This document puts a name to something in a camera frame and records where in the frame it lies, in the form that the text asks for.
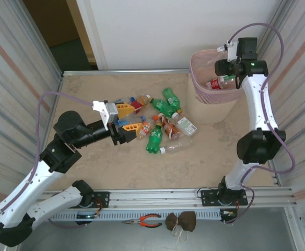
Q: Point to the blue label bottle blue cap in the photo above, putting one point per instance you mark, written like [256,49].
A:
[121,121]

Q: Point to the blue white label water bottle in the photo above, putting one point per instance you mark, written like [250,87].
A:
[119,100]

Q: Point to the red label water bottle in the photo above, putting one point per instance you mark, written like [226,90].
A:
[215,83]

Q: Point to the red label amber tea bottle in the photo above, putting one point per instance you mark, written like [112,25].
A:
[142,100]

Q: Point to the large green soda bottle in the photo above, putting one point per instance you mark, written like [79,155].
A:
[154,138]

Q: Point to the green Sprite bottle yellow cap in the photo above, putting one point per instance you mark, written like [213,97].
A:
[161,105]
[171,98]

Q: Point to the brown swirl label bottle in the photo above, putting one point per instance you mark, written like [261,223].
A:
[169,129]

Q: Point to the clear unlabelled bottle white cap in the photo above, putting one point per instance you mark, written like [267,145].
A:
[178,146]

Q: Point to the clear square bottle green label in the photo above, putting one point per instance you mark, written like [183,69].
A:
[186,126]

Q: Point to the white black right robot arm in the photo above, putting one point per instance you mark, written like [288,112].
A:
[259,104]

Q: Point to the pink waste basket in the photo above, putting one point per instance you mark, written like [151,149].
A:
[207,112]

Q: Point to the brown cloth pouch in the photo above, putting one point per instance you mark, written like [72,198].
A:
[186,221]

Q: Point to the brown wooden door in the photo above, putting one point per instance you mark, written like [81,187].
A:
[50,21]

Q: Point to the grey metal shelf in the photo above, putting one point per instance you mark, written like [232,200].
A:
[103,238]

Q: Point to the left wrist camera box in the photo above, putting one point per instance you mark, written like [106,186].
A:
[112,112]

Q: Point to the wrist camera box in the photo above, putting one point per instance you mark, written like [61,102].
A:
[112,112]
[232,52]

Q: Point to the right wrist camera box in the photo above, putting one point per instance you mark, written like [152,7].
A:
[232,52]

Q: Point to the aluminium back rail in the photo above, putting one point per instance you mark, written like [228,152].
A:
[129,72]

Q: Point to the aluminium front rail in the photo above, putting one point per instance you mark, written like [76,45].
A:
[155,197]

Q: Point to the white door frame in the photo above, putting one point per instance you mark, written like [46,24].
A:
[89,26]

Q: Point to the aluminium right side rail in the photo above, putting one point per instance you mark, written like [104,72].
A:
[274,175]

